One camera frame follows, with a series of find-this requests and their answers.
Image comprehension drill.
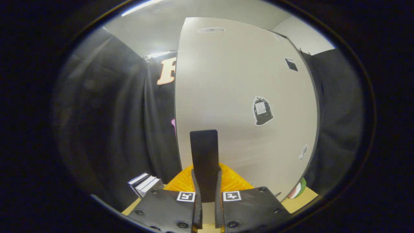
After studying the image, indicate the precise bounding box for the grey cover book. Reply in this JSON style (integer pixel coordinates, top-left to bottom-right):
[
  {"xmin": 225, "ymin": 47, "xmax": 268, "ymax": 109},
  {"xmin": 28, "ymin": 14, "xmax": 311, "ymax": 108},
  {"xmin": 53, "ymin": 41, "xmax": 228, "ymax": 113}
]
[{"xmin": 139, "ymin": 178, "xmax": 164, "ymax": 198}]

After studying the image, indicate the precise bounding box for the dark blue book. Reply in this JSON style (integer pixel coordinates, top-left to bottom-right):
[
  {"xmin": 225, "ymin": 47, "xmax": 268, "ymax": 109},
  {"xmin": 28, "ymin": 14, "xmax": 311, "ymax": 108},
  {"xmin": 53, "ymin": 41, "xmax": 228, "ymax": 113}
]
[{"xmin": 128, "ymin": 172, "xmax": 150, "ymax": 189}]

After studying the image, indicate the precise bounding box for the white blue book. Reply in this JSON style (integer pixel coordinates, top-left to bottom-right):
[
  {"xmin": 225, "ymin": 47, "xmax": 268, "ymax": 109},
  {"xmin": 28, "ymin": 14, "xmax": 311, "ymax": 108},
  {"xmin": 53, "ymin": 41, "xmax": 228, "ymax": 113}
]
[{"xmin": 134, "ymin": 176, "xmax": 158, "ymax": 194}]

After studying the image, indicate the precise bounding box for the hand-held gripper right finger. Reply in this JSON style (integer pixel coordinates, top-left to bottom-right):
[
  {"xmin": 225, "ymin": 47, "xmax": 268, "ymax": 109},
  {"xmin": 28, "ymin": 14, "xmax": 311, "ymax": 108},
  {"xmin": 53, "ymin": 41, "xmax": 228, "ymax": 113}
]
[{"xmin": 215, "ymin": 163, "xmax": 291, "ymax": 233}]

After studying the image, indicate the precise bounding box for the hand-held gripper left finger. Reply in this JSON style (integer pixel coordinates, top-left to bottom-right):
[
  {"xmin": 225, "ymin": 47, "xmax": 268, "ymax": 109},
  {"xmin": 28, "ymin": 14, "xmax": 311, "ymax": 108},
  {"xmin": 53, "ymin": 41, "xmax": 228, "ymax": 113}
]
[{"xmin": 128, "ymin": 165, "xmax": 203, "ymax": 233}]

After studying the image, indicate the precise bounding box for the white shoe cabinet door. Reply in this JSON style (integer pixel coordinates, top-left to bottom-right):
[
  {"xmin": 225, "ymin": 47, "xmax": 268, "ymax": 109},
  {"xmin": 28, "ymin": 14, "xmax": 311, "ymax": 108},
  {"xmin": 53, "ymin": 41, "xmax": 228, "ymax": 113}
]
[{"xmin": 175, "ymin": 17, "xmax": 321, "ymax": 203}]

